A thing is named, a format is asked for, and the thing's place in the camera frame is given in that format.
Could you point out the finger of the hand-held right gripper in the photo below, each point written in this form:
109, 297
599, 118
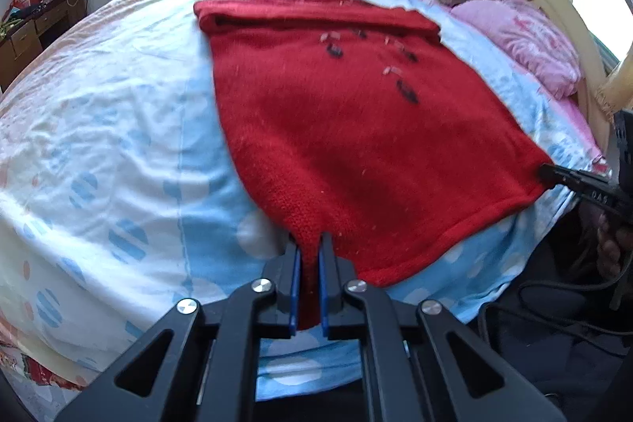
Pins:
568, 177

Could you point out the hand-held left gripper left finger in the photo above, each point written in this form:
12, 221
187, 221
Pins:
295, 283

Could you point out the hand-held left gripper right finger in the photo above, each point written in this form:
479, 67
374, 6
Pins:
324, 283

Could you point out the red embroidered knit sweater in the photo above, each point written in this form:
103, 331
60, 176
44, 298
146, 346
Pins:
346, 145

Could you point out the person's right hand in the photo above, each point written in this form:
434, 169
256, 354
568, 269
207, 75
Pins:
608, 249

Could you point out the yellow fringed curtain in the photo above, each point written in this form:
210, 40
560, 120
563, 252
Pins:
615, 91

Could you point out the pink pillow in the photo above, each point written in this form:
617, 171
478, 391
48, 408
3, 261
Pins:
524, 41

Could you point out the person's dark clothing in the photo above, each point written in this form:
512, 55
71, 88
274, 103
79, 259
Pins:
544, 377

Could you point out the bed with blue-pink sheet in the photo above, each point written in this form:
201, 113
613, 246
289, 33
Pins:
123, 130

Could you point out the red floral under sheet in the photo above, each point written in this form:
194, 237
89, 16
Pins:
39, 370

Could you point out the brown wooden desk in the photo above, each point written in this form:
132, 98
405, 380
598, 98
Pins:
29, 36

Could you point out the yellow green cloth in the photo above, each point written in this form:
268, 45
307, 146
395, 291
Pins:
10, 25

